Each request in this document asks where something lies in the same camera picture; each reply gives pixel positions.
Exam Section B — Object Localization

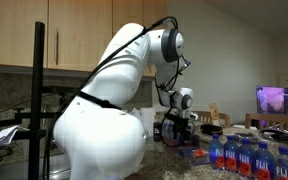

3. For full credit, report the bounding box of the white plastic bag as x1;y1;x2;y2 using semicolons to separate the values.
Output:
130;107;144;118

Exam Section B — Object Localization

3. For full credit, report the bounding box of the wooden dining chair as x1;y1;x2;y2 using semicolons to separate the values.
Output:
197;110;232;128
244;113;288;134

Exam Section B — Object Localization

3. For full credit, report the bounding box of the wooden wall cabinet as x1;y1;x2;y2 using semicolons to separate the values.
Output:
0;0;168;78

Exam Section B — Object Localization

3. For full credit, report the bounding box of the white paper towel roll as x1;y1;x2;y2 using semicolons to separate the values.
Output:
140;107;157;138

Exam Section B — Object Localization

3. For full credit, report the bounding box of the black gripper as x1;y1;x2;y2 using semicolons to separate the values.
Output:
173;119;200;148

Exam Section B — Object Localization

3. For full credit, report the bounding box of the black vertical stand pole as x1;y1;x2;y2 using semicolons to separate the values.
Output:
28;21;46;180

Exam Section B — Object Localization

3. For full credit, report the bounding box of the black oval case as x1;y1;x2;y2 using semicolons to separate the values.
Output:
199;124;224;136

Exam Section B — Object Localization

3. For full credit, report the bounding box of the white folded paper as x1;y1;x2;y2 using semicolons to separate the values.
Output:
0;124;30;146

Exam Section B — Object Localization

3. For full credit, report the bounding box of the black canister white label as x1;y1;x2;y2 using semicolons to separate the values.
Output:
152;121;163;143

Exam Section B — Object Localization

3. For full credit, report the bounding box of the metal cabinet handle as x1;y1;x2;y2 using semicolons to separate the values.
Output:
54;27;60;66

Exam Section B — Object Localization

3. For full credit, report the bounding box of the black stereo camera bar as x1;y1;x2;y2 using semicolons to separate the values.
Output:
42;85;85;95

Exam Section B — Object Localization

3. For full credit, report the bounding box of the flat screen television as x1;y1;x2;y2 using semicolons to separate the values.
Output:
255;85;288;117

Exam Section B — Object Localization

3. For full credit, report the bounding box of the black strap on arm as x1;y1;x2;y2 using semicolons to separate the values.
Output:
78;90;122;111

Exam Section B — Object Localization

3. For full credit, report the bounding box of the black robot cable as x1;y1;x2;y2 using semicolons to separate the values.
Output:
43;15;198;180

